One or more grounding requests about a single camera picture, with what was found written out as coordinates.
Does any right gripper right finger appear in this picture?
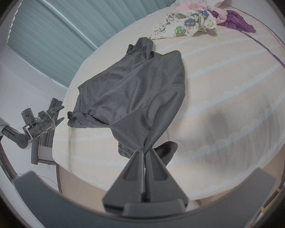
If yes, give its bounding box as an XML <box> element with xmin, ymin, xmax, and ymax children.
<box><xmin>145</xmin><ymin>149</ymin><xmax>190</xmax><ymax>209</ymax></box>

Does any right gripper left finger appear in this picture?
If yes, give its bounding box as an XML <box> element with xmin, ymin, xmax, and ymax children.
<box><xmin>103</xmin><ymin>149</ymin><xmax>145</xmax><ymax>213</ymax></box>

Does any black T-shirt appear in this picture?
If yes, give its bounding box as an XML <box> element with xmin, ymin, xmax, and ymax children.
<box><xmin>67</xmin><ymin>37</ymin><xmax>186</xmax><ymax>168</ymax></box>

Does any bed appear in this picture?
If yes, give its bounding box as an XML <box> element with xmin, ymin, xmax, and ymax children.
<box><xmin>52</xmin><ymin>0</ymin><xmax>285</xmax><ymax>207</ymax></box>

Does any black chest of drawers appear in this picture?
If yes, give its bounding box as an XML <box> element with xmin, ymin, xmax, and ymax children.
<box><xmin>30</xmin><ymin>98</ymin><xmax>64</xmax><ymax>165</ymax></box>

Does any blue-green curtain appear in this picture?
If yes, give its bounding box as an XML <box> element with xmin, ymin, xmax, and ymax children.
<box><xmin>8</xmin><ymin>0</ymin><xmax>98</xmax><ymax>87</ymax></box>
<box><xmin>30</xmin><ymin>0</ymin><xmax>188</xmax><ymax>49</ymax></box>

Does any white printed garment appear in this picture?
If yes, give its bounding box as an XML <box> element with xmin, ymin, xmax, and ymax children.
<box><xmin>149</xmin><ymin>9</ymin><xmax>218</xmax><ymax>40</ymax></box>

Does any pink garment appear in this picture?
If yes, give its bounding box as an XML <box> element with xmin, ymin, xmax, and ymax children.
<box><xmin>175</xmin><ymin>1</ymin><xmax>228</xmax><ymax>24</ymax></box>

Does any purple garment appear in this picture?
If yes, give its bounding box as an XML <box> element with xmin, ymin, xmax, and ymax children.
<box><xmin>210</xmin><ymin>10</ymin><xmax>285</xmax><ymax>85</ymax></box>

